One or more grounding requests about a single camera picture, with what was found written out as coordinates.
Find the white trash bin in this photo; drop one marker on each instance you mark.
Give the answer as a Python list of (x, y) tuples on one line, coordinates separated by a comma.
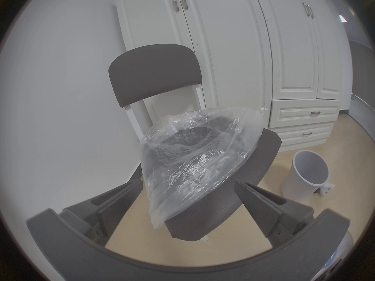
[(298, 183)]

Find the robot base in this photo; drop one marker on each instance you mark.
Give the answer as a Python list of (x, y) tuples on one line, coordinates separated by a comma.
[(345, 244)]

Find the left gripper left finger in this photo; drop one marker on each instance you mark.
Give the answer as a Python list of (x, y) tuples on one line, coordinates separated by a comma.
[(117, 206)]

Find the grey padded white chair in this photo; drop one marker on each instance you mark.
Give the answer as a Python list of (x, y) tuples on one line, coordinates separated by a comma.
[(155, 69)]

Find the white wardrobe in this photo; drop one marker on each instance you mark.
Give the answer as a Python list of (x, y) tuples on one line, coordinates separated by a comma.
[(234, 54)]

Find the clear plastic bag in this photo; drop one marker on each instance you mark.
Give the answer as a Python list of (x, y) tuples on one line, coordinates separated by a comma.
[(199, 162)]

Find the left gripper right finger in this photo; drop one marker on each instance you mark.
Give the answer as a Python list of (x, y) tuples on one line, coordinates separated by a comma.
[(269, 212)]

